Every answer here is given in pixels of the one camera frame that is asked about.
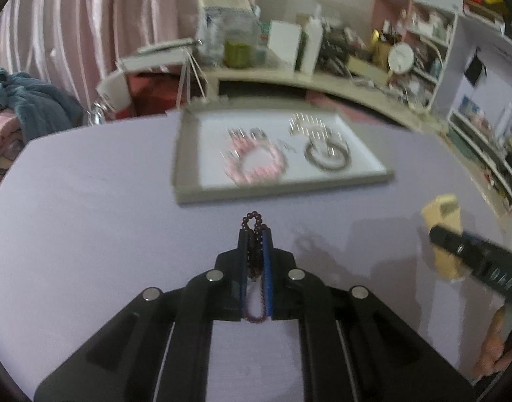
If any pink folded cloth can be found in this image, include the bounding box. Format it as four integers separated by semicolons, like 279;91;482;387
0;109;29;186

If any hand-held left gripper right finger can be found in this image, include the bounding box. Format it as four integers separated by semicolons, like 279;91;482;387
262;226;476;402

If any flat yellow box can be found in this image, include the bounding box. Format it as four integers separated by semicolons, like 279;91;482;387
348;56;389;85

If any black hanging pouch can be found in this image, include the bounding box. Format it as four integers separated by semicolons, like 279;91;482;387
463;47;487;89

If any dark grey bead bracelet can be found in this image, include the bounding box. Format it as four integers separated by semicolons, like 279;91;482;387
304;134;351;173

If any blue fleece blanket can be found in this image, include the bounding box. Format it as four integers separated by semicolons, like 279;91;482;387
0;67;83;143

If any wide white carton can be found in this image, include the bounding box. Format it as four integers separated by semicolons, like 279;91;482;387
268;20;302;71

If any white shelf unit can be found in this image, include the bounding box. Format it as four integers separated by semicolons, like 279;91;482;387
371;0;463;110

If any pink bead bracelet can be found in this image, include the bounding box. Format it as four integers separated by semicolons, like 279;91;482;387
221;128;288;187

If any pink curtain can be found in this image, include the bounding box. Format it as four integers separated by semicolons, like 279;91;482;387
0;0;290;118

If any dark red bead bracelet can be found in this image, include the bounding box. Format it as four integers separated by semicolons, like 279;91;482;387
241;212;268;324

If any grey jewelry tray white lining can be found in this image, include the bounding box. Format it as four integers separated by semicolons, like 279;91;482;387
171;107;396;206

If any low white desktop rack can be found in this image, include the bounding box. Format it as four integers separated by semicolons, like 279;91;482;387
446;108;512;215

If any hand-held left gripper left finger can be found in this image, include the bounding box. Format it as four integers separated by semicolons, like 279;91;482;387
33;226;246;402

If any person's right hand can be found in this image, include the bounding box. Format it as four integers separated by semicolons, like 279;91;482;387
471;306;512;380

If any white folding stand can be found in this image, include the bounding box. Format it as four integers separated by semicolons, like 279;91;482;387
95;39;207;112

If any green jar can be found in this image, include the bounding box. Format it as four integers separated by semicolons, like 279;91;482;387
224;40;252;69

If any clear plastic storage box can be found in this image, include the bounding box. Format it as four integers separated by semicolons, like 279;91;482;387
196;0;259;68

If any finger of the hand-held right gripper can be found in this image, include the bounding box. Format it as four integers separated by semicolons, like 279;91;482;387
429;224;491;271

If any tall narrow white carton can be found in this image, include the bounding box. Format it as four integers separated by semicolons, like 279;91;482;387
300;16;324;75

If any cluttered cosmetics organizer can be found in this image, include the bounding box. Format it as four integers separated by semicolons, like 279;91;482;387
323;25;375;77

